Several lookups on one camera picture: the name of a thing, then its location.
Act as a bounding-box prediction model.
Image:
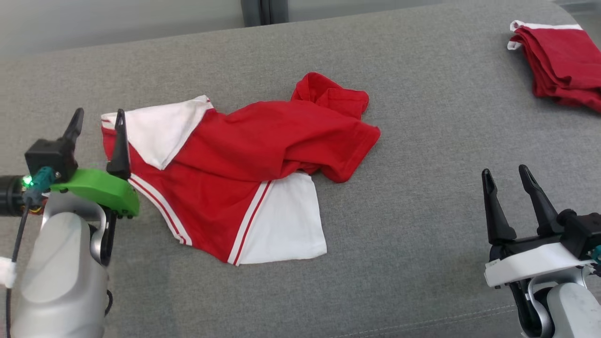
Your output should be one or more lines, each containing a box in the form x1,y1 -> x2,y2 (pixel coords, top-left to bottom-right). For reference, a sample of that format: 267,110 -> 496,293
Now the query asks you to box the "red and white garment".
101,72 -> 381,267

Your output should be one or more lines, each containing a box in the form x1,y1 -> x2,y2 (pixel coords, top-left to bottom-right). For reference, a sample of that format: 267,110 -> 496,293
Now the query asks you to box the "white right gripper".
482,164 -> 596,288

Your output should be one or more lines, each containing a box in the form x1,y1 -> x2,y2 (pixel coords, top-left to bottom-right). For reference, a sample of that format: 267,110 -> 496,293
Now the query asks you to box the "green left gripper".
49,108 -> 140,219

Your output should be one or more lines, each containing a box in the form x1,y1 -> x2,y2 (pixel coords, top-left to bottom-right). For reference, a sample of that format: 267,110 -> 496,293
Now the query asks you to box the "grey metal post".
240,0 -> 289,27

